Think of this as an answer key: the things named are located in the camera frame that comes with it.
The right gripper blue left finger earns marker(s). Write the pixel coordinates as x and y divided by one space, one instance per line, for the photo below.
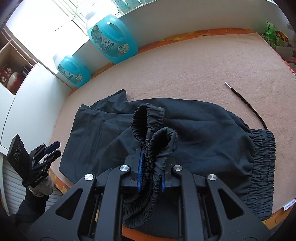
92 208

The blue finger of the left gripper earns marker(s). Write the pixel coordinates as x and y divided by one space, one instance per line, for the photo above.
53 156
55 145

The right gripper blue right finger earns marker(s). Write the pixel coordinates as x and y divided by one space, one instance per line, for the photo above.
208 209

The black pants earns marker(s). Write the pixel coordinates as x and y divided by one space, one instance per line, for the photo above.
200 136

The left white gloved hand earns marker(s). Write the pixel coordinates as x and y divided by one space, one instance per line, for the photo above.
44 188

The white cabinet panel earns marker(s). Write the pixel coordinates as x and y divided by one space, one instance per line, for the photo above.
33 111

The red white ceramic pot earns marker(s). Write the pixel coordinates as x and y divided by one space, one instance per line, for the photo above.
11 80

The left blue detergent bottle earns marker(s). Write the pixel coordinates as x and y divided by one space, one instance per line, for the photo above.
72 70

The blue detergent bottle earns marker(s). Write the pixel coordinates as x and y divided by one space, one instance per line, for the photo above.
72 70
111 37

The right blue detergent bottle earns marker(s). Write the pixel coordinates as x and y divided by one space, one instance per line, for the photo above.
111 37

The beige blanket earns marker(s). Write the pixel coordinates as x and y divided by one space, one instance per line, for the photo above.
185 76

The cardboard box with items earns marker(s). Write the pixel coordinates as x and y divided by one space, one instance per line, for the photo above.
286 52

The gold tin can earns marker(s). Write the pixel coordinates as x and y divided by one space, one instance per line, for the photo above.
281 39

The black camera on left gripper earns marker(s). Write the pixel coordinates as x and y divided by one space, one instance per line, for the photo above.
18 157

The white window frame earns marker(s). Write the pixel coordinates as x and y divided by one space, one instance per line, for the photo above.
48 28

